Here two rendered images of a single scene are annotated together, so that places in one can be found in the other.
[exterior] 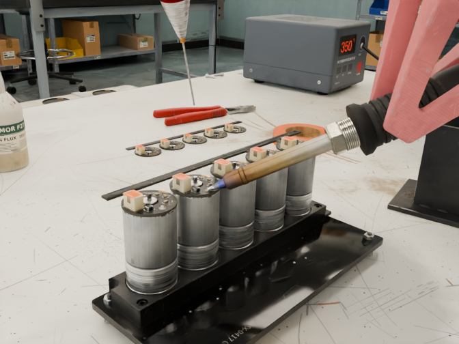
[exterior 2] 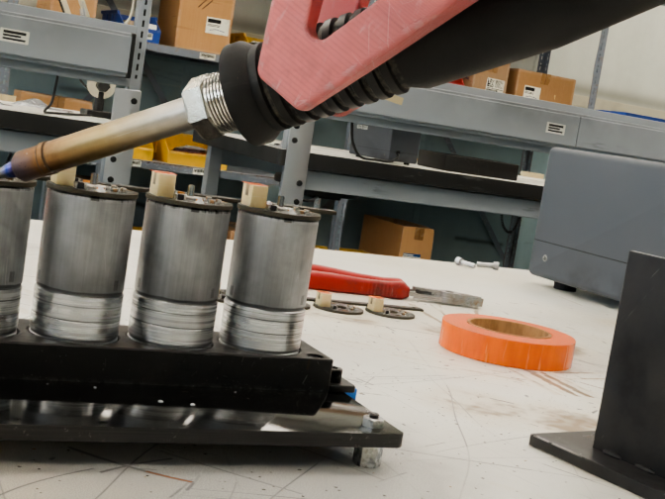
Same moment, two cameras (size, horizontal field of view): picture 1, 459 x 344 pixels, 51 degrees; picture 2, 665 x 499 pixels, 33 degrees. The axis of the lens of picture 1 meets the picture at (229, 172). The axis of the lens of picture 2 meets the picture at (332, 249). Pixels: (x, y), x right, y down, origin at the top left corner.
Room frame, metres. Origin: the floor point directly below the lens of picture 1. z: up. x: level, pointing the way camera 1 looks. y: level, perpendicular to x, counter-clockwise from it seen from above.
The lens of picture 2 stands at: (-0.02, -0.18, 0.84)
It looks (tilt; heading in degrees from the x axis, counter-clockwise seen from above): 7 degrees down; 22
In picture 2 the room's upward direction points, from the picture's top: 9 degrees clockwise
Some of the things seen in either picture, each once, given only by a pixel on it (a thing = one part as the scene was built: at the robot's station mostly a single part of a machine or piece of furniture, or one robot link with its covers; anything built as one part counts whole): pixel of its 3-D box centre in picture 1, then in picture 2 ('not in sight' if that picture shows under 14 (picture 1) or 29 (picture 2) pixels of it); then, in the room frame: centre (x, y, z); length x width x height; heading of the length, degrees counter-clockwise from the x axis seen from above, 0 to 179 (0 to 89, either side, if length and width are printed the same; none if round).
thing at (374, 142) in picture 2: not in sight; (384, 143); (2.85, 0.88, 0.80); 0.15 x 0.12 x 0.10; 67
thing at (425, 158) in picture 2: not in sight; (467, 164); (3.08, 0.70, 0.77); 0.24 x 0.16 x 0.04; 137
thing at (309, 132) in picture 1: (302, 137); (507, 341); (0.47, -0.07, 0.76); 0.06 x 0.06 x 0.01
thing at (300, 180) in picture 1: (293, 182); (267, 290); (0.28, -0.04, 0.79); 0.02 x 0.02 x 0.05
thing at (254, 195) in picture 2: (289, 143); (256, 195); (0.27, -0.03, 0.82); 0.01 x 0.01 x 0.01; 48
